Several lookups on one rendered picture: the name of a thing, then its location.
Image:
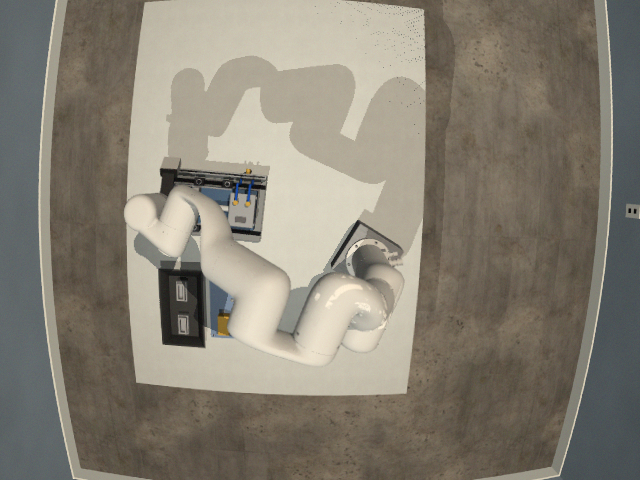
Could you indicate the golden yellow block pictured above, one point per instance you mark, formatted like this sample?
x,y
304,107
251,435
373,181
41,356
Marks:
x,y
222,324

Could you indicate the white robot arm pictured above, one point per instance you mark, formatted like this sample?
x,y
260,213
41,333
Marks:
x,y
337,303

